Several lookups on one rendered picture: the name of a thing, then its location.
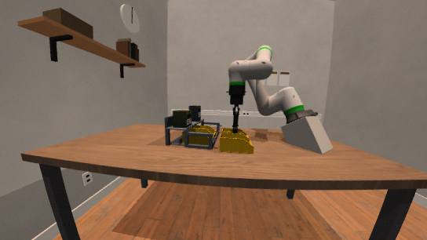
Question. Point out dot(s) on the grey metal shelf rack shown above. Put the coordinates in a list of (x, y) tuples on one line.
[(169, 125)]

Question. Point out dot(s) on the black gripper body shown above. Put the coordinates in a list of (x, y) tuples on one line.
[(236, 100)]

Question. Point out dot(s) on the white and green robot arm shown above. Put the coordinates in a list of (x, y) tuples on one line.
[(286, 100)]

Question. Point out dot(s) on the yellow bin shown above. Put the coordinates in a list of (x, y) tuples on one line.
[(235, 143), (227, 130), (203, 140), (210, 129)]

